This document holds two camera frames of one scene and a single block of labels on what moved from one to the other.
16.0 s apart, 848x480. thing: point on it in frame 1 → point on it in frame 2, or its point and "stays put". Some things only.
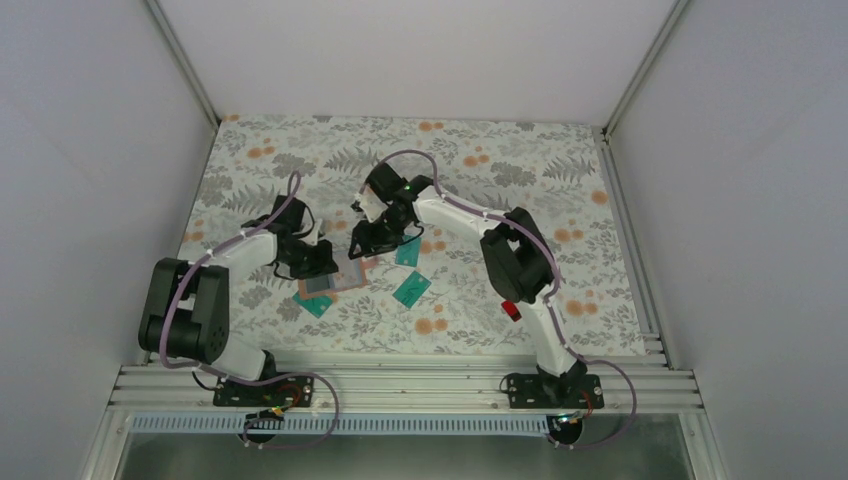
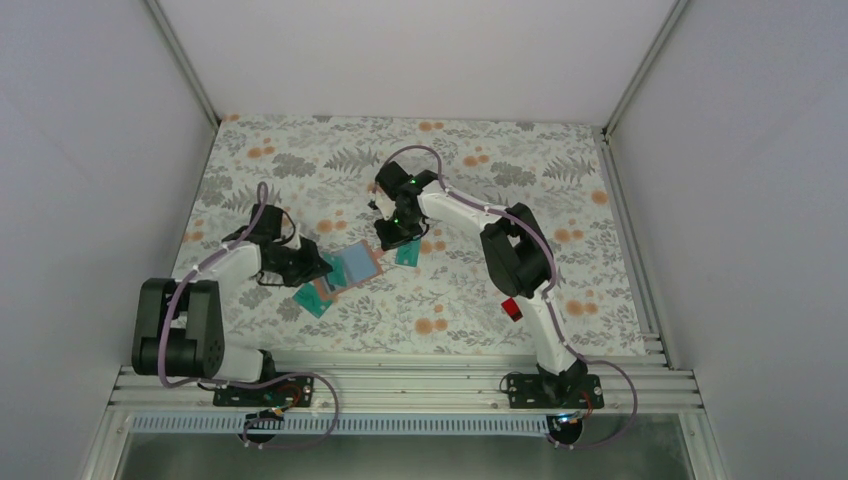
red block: (511, 310) stays put
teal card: (408, 252) stays put
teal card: (412, 289) → (337, 275)
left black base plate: (290, 392) stays put
